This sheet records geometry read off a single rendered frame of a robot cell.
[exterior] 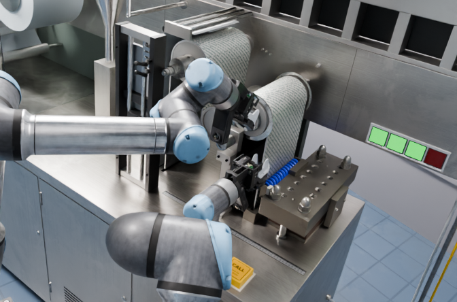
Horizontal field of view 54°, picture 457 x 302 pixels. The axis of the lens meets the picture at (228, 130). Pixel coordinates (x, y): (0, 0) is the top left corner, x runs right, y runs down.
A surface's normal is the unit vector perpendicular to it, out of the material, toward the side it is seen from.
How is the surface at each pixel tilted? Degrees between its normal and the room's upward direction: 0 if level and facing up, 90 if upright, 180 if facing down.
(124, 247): 66
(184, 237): 25
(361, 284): 0
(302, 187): 0
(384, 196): 90
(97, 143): 85
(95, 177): 0
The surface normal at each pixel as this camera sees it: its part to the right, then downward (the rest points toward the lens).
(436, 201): -0.76, 0.24
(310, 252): 0.12, -0.86
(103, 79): -0.58, 0.34
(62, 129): 0.33, -0.29
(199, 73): -0.36, -0.30
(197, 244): 0.05, -0.44
